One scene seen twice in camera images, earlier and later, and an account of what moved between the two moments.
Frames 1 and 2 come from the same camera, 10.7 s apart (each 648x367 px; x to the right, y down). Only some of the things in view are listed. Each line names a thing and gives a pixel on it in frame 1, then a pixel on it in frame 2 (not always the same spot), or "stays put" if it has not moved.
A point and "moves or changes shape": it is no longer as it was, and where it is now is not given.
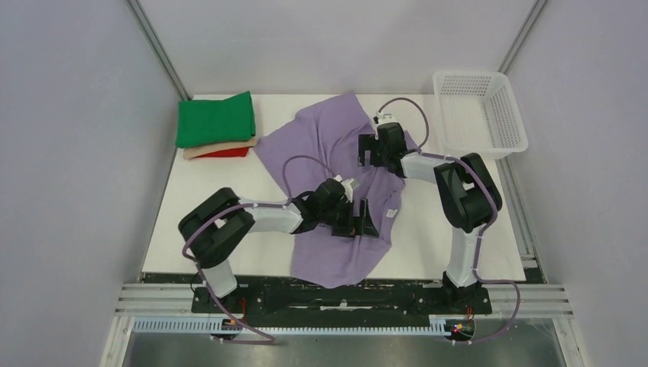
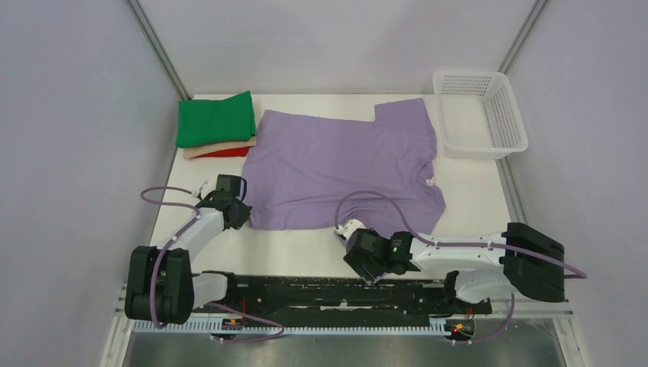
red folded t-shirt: [237, 152] stays put
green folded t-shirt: [213, 121] stays put
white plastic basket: [477, 115] stays put
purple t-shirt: [317, 144] moves or changes shape
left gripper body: [341, 219] to [242, 214]
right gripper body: [383, 154] to [369, 271]
